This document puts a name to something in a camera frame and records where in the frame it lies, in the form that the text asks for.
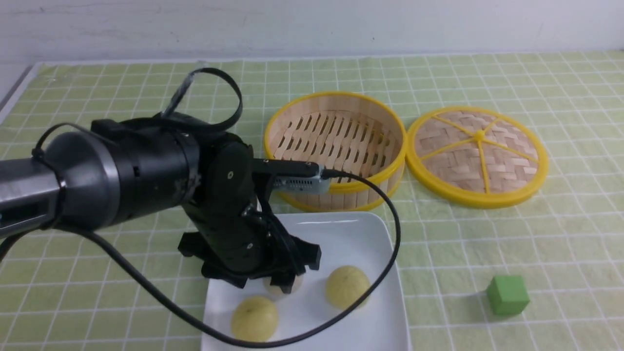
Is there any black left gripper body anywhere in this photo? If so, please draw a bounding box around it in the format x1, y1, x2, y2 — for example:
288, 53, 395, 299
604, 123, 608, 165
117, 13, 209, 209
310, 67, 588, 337
178, 133, 322, 289

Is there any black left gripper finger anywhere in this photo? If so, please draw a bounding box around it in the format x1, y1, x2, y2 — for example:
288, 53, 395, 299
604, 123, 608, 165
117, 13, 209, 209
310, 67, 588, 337
270, 268, 304, 293

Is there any grey-white steamed bun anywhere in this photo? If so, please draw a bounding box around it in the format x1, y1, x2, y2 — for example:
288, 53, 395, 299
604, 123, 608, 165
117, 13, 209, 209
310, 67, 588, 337
262, 275, 304, 298

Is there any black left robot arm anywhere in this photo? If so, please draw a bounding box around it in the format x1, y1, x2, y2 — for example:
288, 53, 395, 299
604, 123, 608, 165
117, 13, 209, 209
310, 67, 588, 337
0, 119, 322, 293

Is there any yellow steamed bun front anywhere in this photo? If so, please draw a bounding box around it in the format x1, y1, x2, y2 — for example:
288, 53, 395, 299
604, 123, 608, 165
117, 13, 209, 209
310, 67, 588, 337
231, 295, 279, 342

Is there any yellow steamed bun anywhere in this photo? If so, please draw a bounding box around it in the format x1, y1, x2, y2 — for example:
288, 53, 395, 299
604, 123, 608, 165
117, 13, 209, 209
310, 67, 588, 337
325, 265, 371, 311
231, 295, 279, 342

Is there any yellow steamed bun right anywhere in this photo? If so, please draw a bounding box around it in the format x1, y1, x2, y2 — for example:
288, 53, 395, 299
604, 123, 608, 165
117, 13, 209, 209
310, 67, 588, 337
325, 265, 371, 311

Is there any white square plate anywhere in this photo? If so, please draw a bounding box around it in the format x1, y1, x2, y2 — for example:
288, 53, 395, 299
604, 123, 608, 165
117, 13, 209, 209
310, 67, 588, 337
203, 212, 412, 351

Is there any bamboo steamer basket yellow rim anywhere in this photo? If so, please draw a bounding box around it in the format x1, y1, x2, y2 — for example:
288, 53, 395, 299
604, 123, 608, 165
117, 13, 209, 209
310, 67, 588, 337
263, 92, 407, 196

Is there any green checkered tablecloth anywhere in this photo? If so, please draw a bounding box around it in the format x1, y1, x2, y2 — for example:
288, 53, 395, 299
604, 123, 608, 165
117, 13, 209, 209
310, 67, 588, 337
1, 51, 623, 351

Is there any green cube block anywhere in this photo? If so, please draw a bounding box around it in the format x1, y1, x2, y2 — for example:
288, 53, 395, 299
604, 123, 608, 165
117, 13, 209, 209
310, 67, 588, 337
486, 275, 531, 316

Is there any bamboo steamer lid yellow rim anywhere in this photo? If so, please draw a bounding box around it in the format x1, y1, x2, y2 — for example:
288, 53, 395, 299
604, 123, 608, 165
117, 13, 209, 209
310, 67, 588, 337
406, 106, 549, 209

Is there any black cable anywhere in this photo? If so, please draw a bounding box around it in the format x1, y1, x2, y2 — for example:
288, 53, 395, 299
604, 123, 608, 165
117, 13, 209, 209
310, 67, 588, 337
0, 168, 402, 349

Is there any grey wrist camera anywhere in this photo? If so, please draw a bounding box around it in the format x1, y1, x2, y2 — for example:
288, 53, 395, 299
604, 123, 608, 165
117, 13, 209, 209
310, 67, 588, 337
273, 161, 331, 194

